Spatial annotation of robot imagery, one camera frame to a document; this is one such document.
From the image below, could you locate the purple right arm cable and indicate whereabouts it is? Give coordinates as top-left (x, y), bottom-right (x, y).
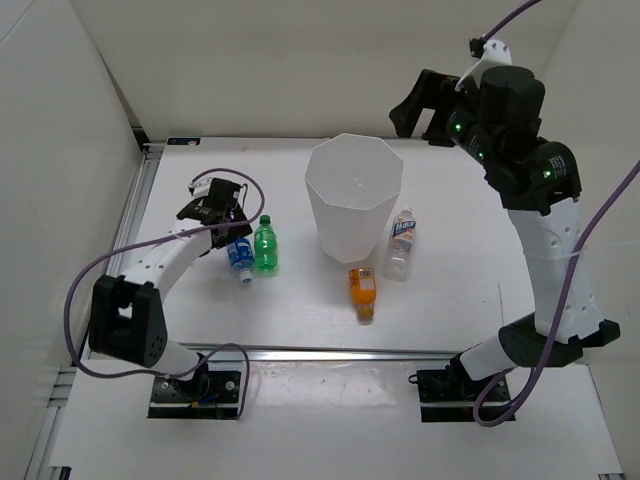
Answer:
top-left (472, 0), bottom-right (640, 427)

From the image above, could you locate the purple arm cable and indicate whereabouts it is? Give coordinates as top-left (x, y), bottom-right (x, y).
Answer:
top-left (472, 0), bottom-right (640, 427)
top-left (64, 168), bottom-right (266, 419)

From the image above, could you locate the orange juice bottle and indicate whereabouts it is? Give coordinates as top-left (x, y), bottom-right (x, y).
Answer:
top-left (349, 267), bottom-right (377, 321)

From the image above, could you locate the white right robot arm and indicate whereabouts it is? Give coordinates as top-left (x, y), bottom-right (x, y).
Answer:
top-left (389, 65), bottom-right (620, 400)

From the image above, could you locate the aluminium table rail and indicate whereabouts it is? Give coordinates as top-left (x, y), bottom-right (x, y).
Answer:
top-left (74, 139), bottom-right (571, 366)

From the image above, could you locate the clear bottle white orange label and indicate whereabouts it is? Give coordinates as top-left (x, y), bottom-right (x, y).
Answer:
top-left (383, 207), bottom-right (416, 281)

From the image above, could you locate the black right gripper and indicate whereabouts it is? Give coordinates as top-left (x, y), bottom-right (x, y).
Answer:
top-left (389, 70), bottom-right (501, 168)

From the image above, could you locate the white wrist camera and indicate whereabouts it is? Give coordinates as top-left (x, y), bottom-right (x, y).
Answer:
top-left (188, 177), bottom-right (213, 199)
top-left (454, 38), bottom-right (513, 92)

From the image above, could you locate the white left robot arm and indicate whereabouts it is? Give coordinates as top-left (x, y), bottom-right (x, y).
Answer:
top-left (88, 178), bottom-right (251, 400)

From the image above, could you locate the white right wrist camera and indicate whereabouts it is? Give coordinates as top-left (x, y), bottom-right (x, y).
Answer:
top-left (454, 38), bottom-right (513, 92)

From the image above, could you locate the blue label sticker left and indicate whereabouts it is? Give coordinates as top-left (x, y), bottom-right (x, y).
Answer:
top-left (166, 137), bottom-right (201, 146)

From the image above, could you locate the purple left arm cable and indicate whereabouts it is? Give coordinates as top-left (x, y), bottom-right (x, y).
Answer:
top-left (64, 168), bottom-right (266, 419)

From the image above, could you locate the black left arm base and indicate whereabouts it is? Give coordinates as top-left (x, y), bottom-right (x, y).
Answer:
top-left (147, 366), bottom-right (244, 420)

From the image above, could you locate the green plastic soda bottle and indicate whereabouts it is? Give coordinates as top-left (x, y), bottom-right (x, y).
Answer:
top-left (254, 215), bottom-right (278, 275)

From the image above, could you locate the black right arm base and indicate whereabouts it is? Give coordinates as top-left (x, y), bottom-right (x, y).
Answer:
top-left (408, 370), bottom-right (511, 423)

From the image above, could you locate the clear bottle blue label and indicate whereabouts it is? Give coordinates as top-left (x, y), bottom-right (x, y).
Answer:
top-left (226, 238), bottom-right (254, 284)

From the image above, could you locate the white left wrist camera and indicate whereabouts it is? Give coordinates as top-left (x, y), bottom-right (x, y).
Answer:
top-left (188, 177), bottom-right (213, 199)

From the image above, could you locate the white plastic bin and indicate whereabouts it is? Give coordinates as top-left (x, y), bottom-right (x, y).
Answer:
top-left (304, 133), bottom-right (404, 264)

